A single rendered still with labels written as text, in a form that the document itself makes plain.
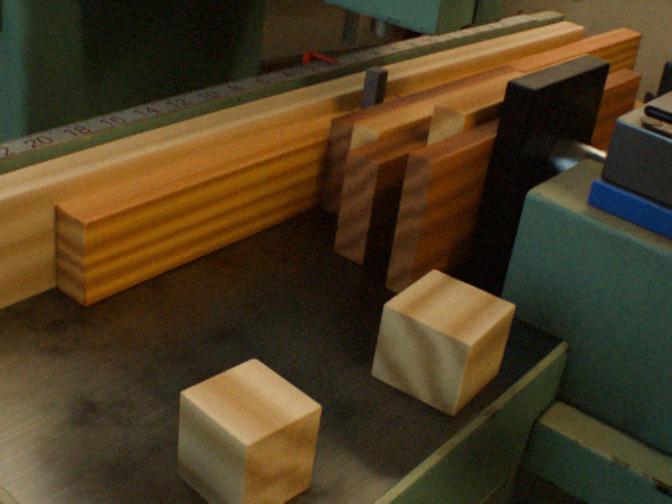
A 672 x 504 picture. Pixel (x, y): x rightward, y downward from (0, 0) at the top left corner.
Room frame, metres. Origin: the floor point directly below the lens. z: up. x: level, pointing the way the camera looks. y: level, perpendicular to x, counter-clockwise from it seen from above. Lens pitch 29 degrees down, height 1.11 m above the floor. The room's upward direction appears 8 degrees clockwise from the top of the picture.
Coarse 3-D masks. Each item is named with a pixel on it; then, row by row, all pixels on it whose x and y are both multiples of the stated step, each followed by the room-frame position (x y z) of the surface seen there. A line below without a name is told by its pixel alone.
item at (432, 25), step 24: (336, 0) 0.46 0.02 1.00; (360, 0) 0.45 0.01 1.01; (384, 0) 0.44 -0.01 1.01; (408, 0) 0.44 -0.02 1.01; (432, 0) 0.43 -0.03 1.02; (456, 0) 0.44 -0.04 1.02; (480, 0) 0.46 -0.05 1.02; (504, 0) 0.48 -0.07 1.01; (384, 24) 0.47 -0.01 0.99; (408, 24) 0.44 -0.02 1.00; (432, 24) 0.43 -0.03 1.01; (456, 24) 0.44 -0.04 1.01; (480, 24) 0.46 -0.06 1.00
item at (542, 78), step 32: (576, 64) 0.44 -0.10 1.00; (608, 64) 0.46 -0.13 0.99; (512, 96) 0.39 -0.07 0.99; (544, 96) 0.40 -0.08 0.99; (576, 96) 0.43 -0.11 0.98; (512, 128) 0.39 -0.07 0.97; (544, 128) 0.40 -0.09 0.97; (576, 128) 0.44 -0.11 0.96; (512, 160) 0.39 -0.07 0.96; (544, 160) 0.41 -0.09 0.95; (576, 160) 0.41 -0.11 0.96; (512, 192) 0.39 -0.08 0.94; (480, 224) 0.39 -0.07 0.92; (512, 224) 0.40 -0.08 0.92; (480, 256) 0.39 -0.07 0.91
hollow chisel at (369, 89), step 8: (368, 72) 0.48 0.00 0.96; (376, 72) 0.48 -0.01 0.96; (384, 72) 0.48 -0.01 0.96; (368, 80) 0.48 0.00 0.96; (376, 80) 0.47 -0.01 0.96; (384, 80) 0.48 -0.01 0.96; (368, 88) 0.48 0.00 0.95; (376, 88) 0.47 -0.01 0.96; (384, 88) 0.48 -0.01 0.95; (368, 96) 0.48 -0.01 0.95; (376, 96) 0.47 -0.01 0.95; (368, 104) 0.48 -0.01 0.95; (376, 104) 0.48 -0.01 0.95
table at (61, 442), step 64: (256, 256) 0.37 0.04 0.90; (320, 256) 0.38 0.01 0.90; (384, 256) 0.39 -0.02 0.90; (0, 320) 0.29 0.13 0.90; (64, 320) 0.30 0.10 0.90; (128, 320) 0.30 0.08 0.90; (192, 320) 0.31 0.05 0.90; (256, 320) 0.32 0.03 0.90; (320, 320) 0.33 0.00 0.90; (512, 320) 0.35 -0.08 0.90; (0, 384) 0.25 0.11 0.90; (64, 384) 0.26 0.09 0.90; (128, 384) 0.26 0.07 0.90; (192, 384) 0.27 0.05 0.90; (320, 384) 0.28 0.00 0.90; (384, 384) 0.29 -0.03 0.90; (512, 384) 0.30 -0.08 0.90; (0, 448) 0.22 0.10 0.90; (64, 448) 0.22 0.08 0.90; (128, 448) 0.23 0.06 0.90; (320, 448) 0.24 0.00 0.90; (384, 448) 0.25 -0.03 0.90; (448, 448) 0.26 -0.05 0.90; (512, 448) 0.31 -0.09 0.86; (576, 448) 0.31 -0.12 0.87; (640, 448) 0.31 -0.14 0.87
